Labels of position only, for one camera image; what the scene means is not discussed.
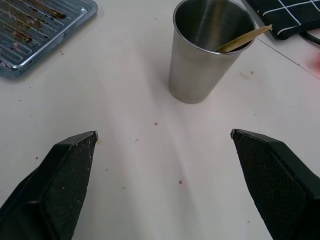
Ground ribbed metal baking tray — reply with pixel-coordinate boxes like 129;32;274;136
0;0;99;80

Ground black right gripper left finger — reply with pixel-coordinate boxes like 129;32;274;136
0;130;99;240

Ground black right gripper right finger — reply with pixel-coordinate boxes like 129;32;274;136
229;128;320;240

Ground black white-grid cloth mat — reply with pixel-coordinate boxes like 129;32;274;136
244;0;320;41

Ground black cable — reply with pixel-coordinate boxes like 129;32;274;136
299;30;320;46

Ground wooden stick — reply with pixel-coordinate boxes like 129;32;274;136
215;24;273;53

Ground stainless steel cup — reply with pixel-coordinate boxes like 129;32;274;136
168;0;257;105

